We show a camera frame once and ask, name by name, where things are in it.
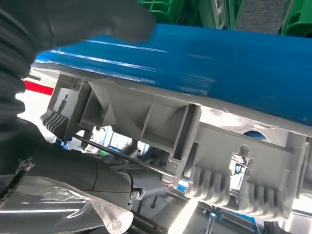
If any blue metal shelf rack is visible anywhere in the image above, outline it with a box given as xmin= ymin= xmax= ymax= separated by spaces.
xmin=34 ymin=23 xmax=312 ymax=127

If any red barrier belt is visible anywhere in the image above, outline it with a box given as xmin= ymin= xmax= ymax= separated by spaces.
xmin=23 ymin=80 xmax=54 ymax=96

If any green plastic crate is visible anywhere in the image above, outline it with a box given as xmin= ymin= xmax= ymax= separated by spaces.
xmin=137 ymin=0 xmax=244 ymax=31
xmin=278 ymin=0 xmax=312 ymax=38

